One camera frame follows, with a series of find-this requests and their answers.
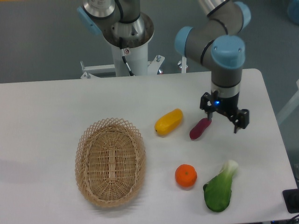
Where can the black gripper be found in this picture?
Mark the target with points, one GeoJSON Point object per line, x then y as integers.
{"type": "Point", "coordinates": [225, 106]}

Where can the purple sweet potato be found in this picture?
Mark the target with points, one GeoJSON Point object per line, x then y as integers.
{"type": "Point", "coordinates": [199, 128]}

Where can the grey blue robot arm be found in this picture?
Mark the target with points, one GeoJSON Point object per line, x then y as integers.
{"type": "Point", "coordinates": [216, 46]}

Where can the yellow mango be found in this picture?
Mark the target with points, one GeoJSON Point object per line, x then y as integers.
{"type": "Point", "coordinates": [168, 122]}

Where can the orange mandarin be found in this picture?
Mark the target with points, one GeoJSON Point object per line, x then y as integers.
{"type": "Point", "coordinates": [185, 175]}

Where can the green bok choy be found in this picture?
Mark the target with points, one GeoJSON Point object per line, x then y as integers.
{"type": "Point", "coordinates": [217, 191]}

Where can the black device at edge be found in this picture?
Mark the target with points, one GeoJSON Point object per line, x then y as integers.
{"type": "Point", "coordinates": [291, 198]}

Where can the woven wicker basket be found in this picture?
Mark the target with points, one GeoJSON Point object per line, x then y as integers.
{"type": "Point", "coordinates": [110, 163]}

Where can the blue object top right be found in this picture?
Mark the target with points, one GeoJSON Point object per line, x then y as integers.
{"type": "Point", "coordinates": [293, 11]}

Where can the white frame at right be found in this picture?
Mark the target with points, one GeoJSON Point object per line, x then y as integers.
{"type": "Point", "coordinates": [289, 107]}

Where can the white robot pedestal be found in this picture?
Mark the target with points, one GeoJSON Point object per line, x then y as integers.
{"type": "Point", "coordinates": [129, 46]}

